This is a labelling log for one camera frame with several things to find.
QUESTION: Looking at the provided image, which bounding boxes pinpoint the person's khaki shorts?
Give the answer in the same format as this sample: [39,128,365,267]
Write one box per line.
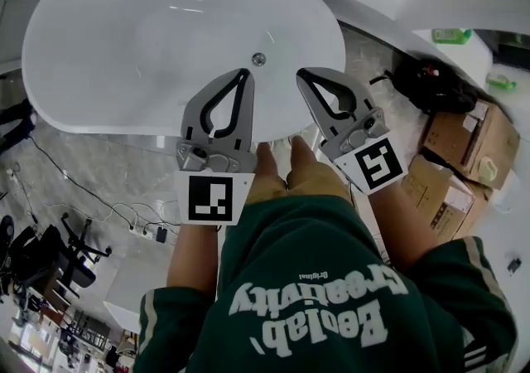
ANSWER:
[245,160,359,211]

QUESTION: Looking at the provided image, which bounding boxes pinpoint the white ceramic fixture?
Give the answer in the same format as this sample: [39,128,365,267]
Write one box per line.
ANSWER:
[103,300,142,336]

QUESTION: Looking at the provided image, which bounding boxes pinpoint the person's right leg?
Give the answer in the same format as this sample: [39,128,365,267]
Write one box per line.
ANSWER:
[288,134,320,177]

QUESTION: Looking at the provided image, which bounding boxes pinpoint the black floor cable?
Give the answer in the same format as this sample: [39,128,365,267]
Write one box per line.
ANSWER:
[27,136,138,228]

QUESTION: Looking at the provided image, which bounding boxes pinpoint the cardboard box with printed label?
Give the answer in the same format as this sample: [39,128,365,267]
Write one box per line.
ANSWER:
[400,153,494,243]

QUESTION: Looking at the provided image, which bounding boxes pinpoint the person's right forearm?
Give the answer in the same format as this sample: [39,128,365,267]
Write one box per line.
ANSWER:
[365,179,441,274]

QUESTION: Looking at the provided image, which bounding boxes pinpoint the white oval bathtub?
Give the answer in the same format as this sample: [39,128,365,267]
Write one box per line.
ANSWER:
[22,0,349,145]

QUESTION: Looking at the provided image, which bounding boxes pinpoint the person's green sweatshirt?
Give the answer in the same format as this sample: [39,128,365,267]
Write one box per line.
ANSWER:
[132,192,519,373]

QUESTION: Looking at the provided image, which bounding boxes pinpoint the green plastic bottle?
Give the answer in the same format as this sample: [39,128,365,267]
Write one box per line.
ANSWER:
[431,27,474,46]
[485,72,518,91]

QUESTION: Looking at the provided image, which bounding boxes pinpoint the person's left leg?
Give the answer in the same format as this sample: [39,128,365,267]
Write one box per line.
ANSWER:
[254,140,287,191]

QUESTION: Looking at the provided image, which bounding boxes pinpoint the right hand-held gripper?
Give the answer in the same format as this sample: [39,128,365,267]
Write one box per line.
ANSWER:
[296,67,409,197]

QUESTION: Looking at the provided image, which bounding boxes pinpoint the cardboard box with white gadget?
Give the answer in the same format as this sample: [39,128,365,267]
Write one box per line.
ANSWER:
[421,96,522,191]

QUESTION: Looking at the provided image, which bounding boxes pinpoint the black backpack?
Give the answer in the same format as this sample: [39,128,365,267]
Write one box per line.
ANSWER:
[369,57,479,116]

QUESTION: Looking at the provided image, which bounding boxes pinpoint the black office chair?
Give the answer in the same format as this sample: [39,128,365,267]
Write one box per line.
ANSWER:
[7,212,113,300]

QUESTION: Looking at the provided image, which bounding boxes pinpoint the person's leg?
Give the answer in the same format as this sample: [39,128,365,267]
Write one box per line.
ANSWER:
[254,140,287,191]
[288,134,320,177]

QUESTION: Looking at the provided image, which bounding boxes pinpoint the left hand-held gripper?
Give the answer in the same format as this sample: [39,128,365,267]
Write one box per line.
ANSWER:
[174,68,258,227]

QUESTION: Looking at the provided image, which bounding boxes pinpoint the person's left forearm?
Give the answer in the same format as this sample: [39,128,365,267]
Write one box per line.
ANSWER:
[166,221,219,294]

